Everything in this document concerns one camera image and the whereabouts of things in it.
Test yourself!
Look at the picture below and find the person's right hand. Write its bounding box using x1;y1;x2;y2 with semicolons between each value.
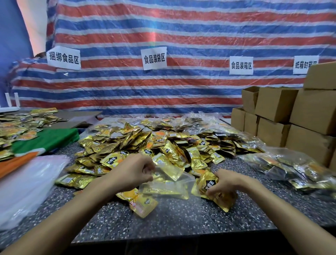
206;169;249;199

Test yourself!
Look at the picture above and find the blue fabric sheet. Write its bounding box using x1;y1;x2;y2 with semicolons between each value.
0;0;35;79

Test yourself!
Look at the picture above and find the person's right forearm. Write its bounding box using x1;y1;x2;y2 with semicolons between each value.
237;175;336;255

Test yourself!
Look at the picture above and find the orange gold snack packet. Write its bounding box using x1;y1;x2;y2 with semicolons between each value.
116;188;139;203

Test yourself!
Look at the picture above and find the filled clear plastic bag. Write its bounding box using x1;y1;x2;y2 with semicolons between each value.
238;150;290;181
181;112;266;155
274;154;336;196

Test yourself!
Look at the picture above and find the green cloth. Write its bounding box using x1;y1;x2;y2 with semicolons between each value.
11;128;80;156

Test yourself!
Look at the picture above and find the red blue striped tarp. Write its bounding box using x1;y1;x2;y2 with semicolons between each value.
8;0;336;118

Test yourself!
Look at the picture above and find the white paper sign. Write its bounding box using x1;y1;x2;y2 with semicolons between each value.
46;46;81;71
229;56;254;75
140;46;168;71
293;55;320;75

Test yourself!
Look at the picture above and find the stack of clear plastic bags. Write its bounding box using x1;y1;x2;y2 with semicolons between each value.
0;155;71;231

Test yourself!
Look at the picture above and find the stack of cardboard boxes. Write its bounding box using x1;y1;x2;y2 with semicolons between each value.
231;61;336;172

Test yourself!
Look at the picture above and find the person's left forearm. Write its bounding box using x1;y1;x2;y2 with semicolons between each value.
0;172;117;255

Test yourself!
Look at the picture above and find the person's left hand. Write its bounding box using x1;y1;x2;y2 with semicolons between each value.
108;154;157;194

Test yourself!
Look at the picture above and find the pile of gold packets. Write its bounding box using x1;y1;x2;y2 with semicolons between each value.
0;107;68;161
55;116;265;190

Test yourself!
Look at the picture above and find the orange cloth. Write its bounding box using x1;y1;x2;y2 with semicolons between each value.
0;151;40;180

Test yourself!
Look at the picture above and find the clear plastic bag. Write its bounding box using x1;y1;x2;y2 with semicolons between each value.
181;112;266;155
274;154;336;196
238;150;290;181
139;165;196;200

